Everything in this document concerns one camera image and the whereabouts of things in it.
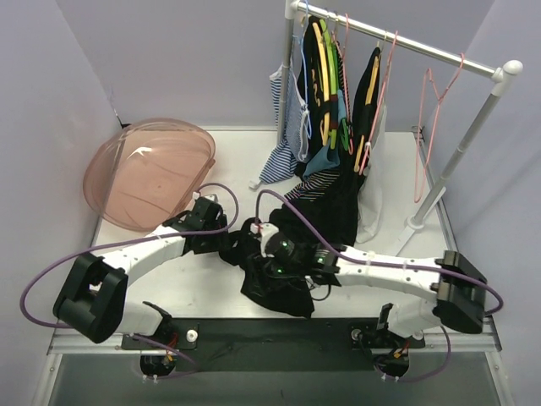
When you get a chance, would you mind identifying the light blue hanger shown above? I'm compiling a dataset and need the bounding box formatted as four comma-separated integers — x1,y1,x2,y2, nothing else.
298,11,312,140

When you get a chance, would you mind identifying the aluminium frame rail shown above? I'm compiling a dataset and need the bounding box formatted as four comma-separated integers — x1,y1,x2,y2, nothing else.
48,317,502,354

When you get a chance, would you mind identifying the white clothes rack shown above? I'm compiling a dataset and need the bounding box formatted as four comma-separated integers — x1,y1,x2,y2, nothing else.
249,0,525,257

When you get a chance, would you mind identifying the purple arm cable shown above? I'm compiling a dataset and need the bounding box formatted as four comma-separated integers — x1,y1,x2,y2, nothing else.
19,182,240,380
255,189,504,384

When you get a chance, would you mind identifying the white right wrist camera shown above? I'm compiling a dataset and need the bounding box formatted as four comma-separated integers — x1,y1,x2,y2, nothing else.
250,222,279,245

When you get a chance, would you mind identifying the black multicolour striped garment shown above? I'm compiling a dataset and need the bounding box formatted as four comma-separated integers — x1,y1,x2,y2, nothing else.
285,168,340,201

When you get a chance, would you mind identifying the pink hanger with garment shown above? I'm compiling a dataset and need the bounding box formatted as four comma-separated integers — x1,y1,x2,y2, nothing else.
355,31,398,175

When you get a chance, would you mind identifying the black hanging garment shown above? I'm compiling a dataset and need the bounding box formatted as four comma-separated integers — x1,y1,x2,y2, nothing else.
270,16,368,244

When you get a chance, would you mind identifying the green hanger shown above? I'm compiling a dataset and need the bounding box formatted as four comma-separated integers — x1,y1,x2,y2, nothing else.
320,19,350,153

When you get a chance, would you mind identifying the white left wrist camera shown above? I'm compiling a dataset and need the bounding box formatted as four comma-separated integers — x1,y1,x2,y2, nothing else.
192,191,219,203

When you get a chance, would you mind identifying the teal garment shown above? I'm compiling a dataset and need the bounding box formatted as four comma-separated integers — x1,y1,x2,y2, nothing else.
303,145,340,178

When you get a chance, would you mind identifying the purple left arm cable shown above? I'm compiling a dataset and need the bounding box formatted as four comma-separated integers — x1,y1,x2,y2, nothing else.
19,182,240,380

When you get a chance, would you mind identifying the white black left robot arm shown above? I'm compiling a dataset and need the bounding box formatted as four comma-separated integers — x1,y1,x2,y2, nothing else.
52,195,228,348

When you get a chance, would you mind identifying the empty pink wire hanger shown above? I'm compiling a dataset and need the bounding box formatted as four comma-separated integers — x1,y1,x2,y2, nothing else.
413,52,466,203

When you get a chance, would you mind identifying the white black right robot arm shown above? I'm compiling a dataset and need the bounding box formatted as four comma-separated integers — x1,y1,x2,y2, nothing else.
249,222,487,345

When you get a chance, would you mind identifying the black tank top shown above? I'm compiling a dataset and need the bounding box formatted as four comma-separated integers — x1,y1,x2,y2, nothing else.
219,218,340,319

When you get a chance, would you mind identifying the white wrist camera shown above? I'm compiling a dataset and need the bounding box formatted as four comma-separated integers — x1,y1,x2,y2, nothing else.
192,191,219,203
250,222,279,245

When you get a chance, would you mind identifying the yellow hanger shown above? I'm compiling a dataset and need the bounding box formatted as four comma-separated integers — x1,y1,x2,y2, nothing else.
352,47,381,173
312,22,331,146

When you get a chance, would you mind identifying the pink translucent plastic basin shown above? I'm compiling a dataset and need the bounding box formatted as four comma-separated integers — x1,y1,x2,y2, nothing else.
83,118,216,232

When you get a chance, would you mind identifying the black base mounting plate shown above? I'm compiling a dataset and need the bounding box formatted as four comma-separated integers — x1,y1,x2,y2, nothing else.
121,317,425,374

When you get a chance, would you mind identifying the blue white striped top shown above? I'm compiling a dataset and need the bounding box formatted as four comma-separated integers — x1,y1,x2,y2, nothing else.
258,36,312,184

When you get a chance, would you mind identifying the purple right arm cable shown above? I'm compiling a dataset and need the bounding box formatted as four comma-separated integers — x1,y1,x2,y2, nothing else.
255,189,504,384

